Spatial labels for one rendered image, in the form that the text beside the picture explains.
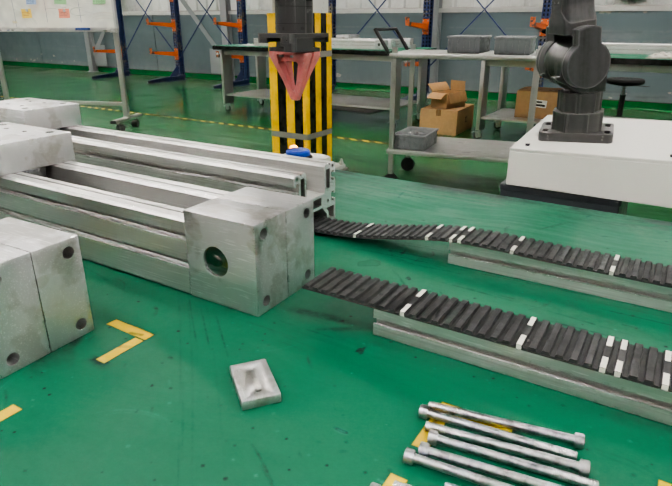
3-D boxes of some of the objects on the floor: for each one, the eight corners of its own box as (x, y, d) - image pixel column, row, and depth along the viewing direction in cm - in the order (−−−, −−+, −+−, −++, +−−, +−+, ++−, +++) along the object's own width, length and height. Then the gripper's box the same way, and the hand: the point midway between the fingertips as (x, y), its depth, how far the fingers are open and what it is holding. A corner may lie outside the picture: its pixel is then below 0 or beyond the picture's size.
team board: (-10, 128, 586) (-57, -84, 517) (24, 120, 632) (-14, -75, 563) (119, 133, 557) (88, -90, 487) (145, 125, 602) (120, -81, 533)
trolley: (531, 180, 394) (551, 27, 358) (528, 202, 346) (550, 28, 310) (390, 168, 428) (395, 27, 392) (368, 186, 379) (372, 28, 343)
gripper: (292, -9, 77) (294, 105, 83) (331, -6, 85) (330, 98, 91) (253, -8, 80) (258, 102, 86) (294, -5, 89) (296, 95, 94)
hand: (295, 94), depth 88 cm, fingers closed
